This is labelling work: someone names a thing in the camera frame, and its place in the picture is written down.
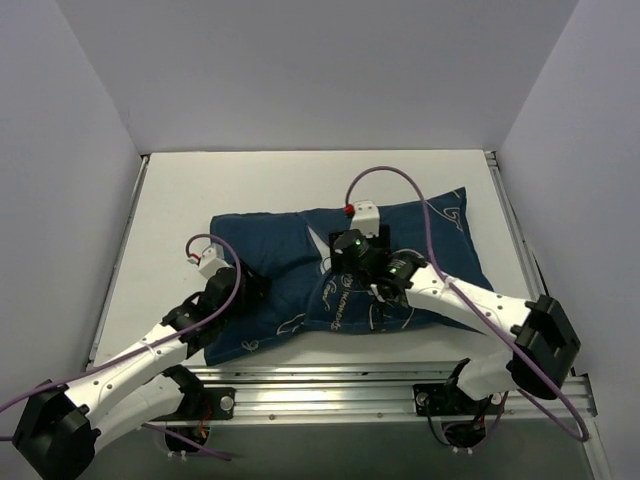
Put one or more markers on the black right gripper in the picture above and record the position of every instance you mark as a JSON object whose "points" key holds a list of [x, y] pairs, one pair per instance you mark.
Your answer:
{"points": [[337, 257]]}

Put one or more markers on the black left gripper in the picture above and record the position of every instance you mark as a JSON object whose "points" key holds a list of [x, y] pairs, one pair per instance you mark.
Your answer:
{"points": [[255, 282]]}

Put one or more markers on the blue pillowcase with gold script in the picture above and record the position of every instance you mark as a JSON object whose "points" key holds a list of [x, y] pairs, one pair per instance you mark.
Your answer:
{"points": [[306, 296]]}

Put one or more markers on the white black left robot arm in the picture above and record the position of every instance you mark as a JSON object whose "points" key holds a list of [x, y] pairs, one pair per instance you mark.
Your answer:
{"points": [[63, 427]]}

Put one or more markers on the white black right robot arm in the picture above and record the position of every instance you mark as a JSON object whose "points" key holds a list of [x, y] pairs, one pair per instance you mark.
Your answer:
{"points": [[540, 342]]}

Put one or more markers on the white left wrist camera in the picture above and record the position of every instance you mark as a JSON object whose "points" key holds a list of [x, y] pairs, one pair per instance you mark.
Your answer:
{"points": [[209, 261]]}

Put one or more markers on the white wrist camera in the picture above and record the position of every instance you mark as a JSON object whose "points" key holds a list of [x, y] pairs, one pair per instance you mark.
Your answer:
{"points": [[209, 261], [364, 216]]}

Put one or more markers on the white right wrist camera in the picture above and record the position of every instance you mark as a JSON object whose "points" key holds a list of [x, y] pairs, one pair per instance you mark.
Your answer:
{"points": [[364, 216]]}

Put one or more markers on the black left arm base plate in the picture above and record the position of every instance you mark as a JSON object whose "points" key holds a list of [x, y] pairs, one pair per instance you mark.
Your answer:
{"points": [[211, 404]]}

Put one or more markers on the aluminium front rail frame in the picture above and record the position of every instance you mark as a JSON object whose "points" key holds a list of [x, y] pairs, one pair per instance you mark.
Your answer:
{"points": [[358, 422]]}

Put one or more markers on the aluminium left side rail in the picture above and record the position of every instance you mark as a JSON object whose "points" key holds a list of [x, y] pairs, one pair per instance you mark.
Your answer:
{"points": [[134, 200]]}

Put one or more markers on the aluminium rail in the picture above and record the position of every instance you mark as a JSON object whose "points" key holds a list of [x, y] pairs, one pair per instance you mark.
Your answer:
{"points": [[534, 280], [134, 200]]}

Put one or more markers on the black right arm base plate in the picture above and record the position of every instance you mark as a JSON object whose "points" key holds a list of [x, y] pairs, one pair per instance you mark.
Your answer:
{"points": [[439, 400]]}

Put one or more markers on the aluminium right side rail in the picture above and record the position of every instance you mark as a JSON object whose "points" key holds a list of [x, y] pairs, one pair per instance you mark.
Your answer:
{"points": [[534, 280]]}

